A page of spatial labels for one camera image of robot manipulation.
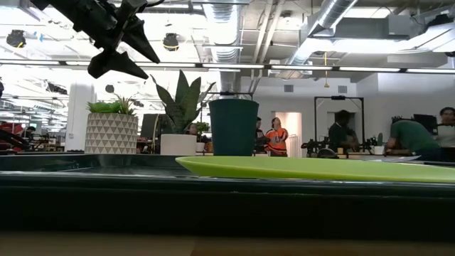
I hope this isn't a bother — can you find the white building column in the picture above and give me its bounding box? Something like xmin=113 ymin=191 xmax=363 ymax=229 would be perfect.
xmin=65 ymin=83 xmax=97 ymax=152

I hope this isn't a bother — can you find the small background potted plant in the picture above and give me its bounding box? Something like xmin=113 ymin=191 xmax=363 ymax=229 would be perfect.
xmin=193 ymin=121 xmax=212 ymax=153

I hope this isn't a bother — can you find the low black rig frame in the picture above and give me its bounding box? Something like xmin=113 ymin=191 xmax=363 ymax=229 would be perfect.
xmin=205 ymin=91 xmax=255 ymax=102

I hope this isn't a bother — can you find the black ceiling device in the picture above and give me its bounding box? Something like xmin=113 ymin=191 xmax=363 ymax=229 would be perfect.
xmin=6 ymin=29 xmax=27 ymax=49
xmin=163 ymin=32 xmax=180 ymax=52

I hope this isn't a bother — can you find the black slanted bar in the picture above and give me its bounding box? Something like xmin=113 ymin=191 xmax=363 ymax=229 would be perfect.
xmin=0 ymin=128 xmax=32 ymax=151

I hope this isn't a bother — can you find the black cable loop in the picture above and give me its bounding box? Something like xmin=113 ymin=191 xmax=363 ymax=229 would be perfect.
xmin=316 ymin=148 xmax=339 ymax=159

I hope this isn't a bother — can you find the black monitor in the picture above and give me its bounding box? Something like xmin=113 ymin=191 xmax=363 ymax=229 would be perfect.
xmin=139 ymin=113 xmax=160 ymax=140
xmin=413 ymin=113 xmax=439 ymax=135

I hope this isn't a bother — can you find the snake plant in white pot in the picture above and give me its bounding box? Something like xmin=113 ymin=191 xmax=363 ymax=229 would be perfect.
xmin=149 ymin=69 xmax=217 ymax=156

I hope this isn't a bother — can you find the lime green plate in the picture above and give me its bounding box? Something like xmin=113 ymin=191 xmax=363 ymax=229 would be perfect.
xmin=175 ymin=155 xmax=455 ymax=184

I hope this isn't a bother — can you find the black aluminium table frame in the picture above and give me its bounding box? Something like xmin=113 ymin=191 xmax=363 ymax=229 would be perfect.
xmin=0 ymin=150 xmax=455 ymax=167

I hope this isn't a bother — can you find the dark green cup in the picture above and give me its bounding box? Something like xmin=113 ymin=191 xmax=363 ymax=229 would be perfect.
xmin=208 ymin=98 xmax=260 ymax=157

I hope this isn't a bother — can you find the long ceiling light strip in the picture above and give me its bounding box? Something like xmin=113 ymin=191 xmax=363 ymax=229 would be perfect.
xmin=0 ymin=59 xmax=455 ymax=74

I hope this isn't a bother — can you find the dark green plastic tray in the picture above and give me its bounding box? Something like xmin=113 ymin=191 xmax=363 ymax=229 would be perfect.
xmin=0 ymin=153 xmax=455 ymax=242

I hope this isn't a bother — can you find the silver ribbed air duct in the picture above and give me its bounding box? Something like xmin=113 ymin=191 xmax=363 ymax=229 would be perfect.
xmin=280 ymin=0 xmax=360 ymax=67
xmin=201 ymin=0 xmax=247 ymax=94

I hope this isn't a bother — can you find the succulent in triangle-patterned pot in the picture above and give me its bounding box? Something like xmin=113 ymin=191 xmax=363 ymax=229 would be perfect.
xmin=84 ymin=92 xmax=139 ymax=155

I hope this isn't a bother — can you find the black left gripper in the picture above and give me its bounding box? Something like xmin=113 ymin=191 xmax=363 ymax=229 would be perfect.
xmin=49 ymin=0 xmax=161 ymax=80

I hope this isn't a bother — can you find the tall black rig frame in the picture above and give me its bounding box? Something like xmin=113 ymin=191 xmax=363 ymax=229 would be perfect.
xmin=314 ymin=95 xmax=365 ymax=154

